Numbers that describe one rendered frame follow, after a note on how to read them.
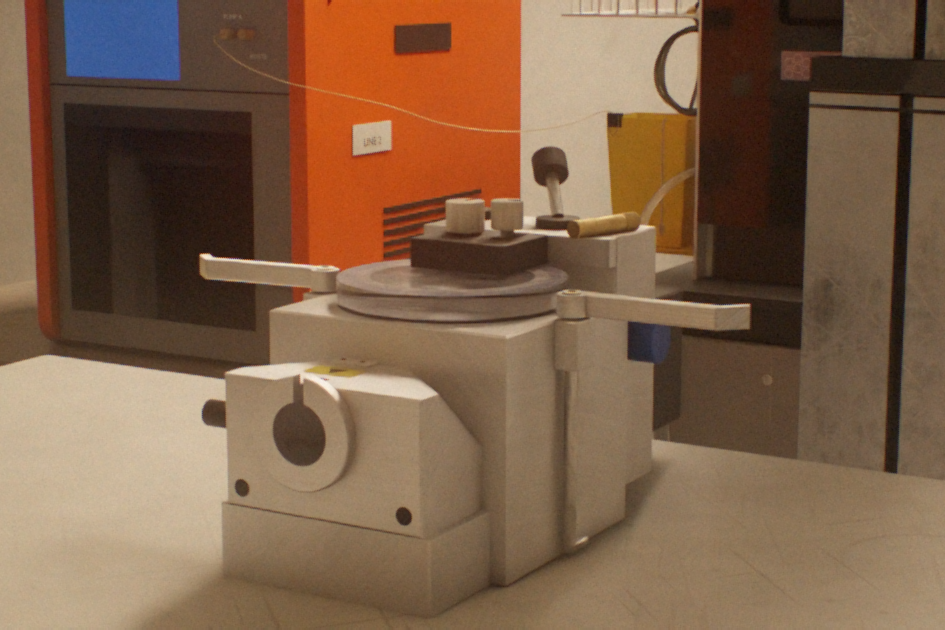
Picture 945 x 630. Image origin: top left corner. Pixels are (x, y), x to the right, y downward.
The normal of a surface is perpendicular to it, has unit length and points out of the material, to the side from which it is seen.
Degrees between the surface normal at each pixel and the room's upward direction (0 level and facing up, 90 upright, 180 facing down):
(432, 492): 90
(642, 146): 93
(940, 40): 90
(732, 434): 90
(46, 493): 0
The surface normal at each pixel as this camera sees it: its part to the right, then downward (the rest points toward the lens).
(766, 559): 0.00, -0.98
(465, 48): 0.86, 0.09
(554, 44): -0.51, 0.16
